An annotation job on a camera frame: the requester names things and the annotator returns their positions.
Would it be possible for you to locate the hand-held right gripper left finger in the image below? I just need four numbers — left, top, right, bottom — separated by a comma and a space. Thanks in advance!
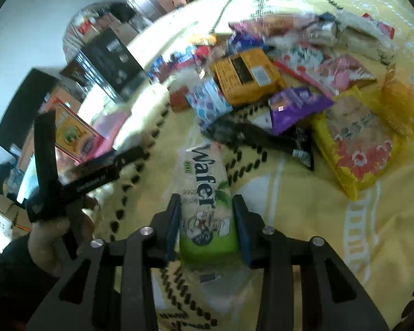
26, 194, 183, 331

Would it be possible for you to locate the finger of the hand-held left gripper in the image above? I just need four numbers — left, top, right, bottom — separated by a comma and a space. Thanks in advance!
72, 146, 152, 179

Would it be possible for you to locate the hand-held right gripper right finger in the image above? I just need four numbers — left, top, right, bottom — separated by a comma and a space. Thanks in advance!
232, 195, 390, 331

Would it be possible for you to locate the green wafer packet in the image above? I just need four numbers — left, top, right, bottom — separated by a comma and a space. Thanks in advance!
174, 141, 243, 283

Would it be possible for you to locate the person's left forearm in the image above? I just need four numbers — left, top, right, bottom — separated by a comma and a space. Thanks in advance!
0, 236, 64, 321

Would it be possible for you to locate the person's left hand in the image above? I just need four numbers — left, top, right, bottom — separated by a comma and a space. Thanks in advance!
27, 195, 99, 278

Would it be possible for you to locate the pink plastic bag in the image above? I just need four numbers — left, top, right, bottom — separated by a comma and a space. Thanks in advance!
89, 110, 131, 156

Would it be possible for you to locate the orange red carton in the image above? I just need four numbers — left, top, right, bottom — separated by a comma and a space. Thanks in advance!
52, 97, 106, 163

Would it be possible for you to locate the black monitor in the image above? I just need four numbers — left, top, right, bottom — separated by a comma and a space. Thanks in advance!
0, 68, 60, 150

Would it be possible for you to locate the yellow printed blanket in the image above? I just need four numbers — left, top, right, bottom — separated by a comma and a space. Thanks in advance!
90, 0, 414, 331

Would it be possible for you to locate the small red snack packet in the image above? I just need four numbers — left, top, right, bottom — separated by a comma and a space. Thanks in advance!
168, 88, 194, 111

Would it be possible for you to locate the black appliance box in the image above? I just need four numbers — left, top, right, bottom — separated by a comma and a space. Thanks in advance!
76, 28, 150, 103

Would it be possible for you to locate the blue patterned snack packet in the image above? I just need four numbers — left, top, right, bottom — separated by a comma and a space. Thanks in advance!
185, 78, 233, 130

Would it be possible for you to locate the black snack packet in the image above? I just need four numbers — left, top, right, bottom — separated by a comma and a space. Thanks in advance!
202, 115, 315, 171

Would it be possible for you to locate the blue red snack packet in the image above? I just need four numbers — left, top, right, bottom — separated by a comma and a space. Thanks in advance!
148, 46, 208, 84

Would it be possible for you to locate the purple snack packet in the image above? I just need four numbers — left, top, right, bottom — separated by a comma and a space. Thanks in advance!
268, 87, 335, 136

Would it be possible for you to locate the clear plastic bag of goods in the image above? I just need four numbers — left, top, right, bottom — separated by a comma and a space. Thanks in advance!
61, 1, 140, 63

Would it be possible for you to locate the yellow flowered snack packet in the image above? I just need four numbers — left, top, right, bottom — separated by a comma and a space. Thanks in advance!
310, 84, 401, 201

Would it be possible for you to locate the dark blue snack packet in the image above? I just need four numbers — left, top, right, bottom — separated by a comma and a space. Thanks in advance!
227, 30, 268, 56

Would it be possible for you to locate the white red snack packet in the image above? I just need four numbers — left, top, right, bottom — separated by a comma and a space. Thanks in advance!
274, 43, 335, 99

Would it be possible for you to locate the pink snack packet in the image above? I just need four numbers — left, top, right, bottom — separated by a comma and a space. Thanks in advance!
319, 54, 378, 94

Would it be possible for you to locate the orange translucent snack bag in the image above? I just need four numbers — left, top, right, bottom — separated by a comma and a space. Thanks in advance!
379, 64, 414, 150

